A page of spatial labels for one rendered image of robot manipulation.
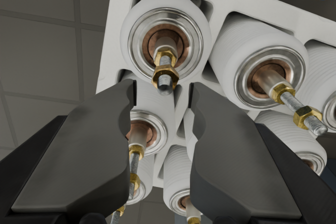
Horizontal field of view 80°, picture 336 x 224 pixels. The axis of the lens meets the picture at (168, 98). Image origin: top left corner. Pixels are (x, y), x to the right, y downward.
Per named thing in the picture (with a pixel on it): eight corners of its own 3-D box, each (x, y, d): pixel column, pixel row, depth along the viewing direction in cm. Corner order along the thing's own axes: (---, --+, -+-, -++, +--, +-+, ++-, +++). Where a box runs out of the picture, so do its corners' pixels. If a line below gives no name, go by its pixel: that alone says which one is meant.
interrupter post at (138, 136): (138, 121, 26) (134, 139, 23) (152, 132, 26) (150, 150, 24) (126, 132, 26) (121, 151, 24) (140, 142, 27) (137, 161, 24)
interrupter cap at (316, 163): (258, 173, 31) (260, 176, 30) (299, 141, 27) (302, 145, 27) (290, 190, 33) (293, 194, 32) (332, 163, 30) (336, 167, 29)
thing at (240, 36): (198, 14, 36) (223, 42, 20) (254, 6, 35) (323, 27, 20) (202, 65, 41) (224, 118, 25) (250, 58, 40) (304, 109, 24)
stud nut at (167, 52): (156, 68, 18) (156, 72, 18) (152, 50, 17) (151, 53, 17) (177, 65, 18) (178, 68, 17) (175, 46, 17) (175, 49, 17)
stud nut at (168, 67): (154, 88, 15) (153, 93, 14) (149, 67, 14) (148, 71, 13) (180, 84, 15) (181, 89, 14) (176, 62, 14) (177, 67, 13)
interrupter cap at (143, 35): (205, 74, 22) (206, 76, 22) (139, 85, 23) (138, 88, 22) (198, -1, 18) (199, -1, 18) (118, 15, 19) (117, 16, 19)
